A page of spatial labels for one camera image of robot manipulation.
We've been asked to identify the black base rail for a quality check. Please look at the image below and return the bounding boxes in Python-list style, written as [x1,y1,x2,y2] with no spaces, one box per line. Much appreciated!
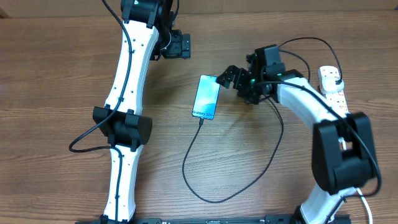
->
[75,215,351,224]

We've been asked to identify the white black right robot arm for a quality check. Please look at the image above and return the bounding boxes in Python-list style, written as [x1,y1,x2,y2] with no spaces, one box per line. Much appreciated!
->
[216,45,382,223]

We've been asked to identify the black USB charging cable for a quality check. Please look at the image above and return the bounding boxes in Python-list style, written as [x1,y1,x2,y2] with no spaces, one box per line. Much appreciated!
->
[182,37,344,204]

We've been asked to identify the white charger plug adapter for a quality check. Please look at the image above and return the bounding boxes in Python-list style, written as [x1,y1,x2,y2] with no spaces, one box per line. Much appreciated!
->
[320,77,345,94]

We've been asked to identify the white power extension strip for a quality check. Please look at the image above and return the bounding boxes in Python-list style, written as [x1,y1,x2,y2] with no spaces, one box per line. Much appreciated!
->
[317,65,349,114]

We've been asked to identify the white power strip cord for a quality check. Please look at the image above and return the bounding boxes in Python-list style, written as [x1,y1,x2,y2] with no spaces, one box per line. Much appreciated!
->
[340,136,373,224]

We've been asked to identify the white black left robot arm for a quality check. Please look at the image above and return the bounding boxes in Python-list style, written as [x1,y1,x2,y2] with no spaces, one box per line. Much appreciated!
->
[93,1,190,223]

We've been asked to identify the dark blue Galaxy smartphone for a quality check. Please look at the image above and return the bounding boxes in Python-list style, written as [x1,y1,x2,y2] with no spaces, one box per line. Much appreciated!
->
[192,75,220,120]

